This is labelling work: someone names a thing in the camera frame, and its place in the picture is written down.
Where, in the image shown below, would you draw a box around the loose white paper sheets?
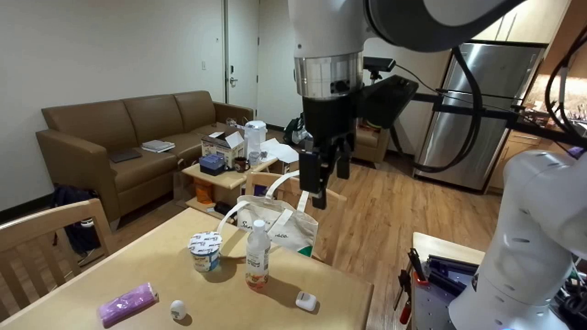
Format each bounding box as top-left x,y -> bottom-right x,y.
258,137 -> 300,164

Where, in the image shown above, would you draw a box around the purple rectangular packet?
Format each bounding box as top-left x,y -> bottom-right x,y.
97,280 -> 161,330

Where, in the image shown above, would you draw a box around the red handled tools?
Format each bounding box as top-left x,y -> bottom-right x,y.
396,245 -> 430,325

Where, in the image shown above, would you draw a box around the wooden chair with solid back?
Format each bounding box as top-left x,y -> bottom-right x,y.
243,170 -> 348,267

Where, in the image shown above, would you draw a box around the black looped cable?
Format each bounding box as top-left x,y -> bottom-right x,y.
542,23 -> 587,144

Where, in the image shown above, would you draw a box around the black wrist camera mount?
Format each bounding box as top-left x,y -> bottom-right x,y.
355,72 -> 421,129

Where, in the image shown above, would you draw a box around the clear plastic bottle white cap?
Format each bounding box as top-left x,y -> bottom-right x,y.
243,217 -> 273,291

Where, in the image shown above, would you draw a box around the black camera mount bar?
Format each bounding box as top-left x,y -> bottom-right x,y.
414,89 -> 520,122

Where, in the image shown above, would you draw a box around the cream kitchen cabinets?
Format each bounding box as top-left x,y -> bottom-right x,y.
473,0 -> 574,45

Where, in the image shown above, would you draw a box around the brown leather sofa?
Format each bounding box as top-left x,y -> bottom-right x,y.
34,89 -> 254,225

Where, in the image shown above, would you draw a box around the white papers stack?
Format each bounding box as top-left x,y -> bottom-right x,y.
141,137 -> 177,153

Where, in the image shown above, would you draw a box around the low wooden coffee table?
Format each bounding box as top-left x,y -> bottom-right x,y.
172,153 -> 300,217

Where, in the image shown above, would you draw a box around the cardboard box with paper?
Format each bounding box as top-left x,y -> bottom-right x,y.
199,127 -> 245,170

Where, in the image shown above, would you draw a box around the white egg-shaped object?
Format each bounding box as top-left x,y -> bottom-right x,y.
168,298 -> 188,320

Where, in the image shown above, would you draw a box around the black kitchen counter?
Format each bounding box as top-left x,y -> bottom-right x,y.
509,105 -> 587,148

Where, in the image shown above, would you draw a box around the brown armchair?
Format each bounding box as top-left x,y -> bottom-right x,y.
353,116 -> 392,166

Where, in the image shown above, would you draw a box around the stainless steel refrigerator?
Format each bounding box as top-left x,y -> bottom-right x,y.
414,38 -> 550,193

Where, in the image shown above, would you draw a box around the black backpack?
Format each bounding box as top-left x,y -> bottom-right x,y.
51,184 -> 104,254

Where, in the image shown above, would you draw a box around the small white flat box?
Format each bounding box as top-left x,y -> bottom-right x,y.
293,289 -> 320,313

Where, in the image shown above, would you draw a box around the wooden slatted chair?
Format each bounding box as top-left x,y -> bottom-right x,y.
0,197 -> 120,322

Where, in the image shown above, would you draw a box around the white canvas tote bag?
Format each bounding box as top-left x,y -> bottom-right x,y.
216,170 -> 322,258

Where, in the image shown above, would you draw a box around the black tool tray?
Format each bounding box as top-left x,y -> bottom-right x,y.
419,254 -> 491,330

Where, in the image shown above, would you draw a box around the dark blue box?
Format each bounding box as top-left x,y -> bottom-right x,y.
197,151 -> 229,177

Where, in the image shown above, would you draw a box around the thin black camera cable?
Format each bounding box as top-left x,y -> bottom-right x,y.
392,61 -> 438,93

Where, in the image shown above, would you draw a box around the wooden base cabinet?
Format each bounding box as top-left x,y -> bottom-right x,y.
487,129 -> 574,197

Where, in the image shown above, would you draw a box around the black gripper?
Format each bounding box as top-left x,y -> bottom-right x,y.
297,91 -> 359,210

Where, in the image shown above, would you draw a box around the black stereo camera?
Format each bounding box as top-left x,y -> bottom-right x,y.
361,54 -> 397,80

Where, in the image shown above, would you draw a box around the orange object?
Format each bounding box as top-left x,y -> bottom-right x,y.
194,181 -> 216,204

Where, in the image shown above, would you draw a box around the white door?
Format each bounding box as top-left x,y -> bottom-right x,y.
221,0 -> 262,111

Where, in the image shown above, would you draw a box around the white printed food cup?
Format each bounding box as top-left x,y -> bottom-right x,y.
186,228 -> 225,274

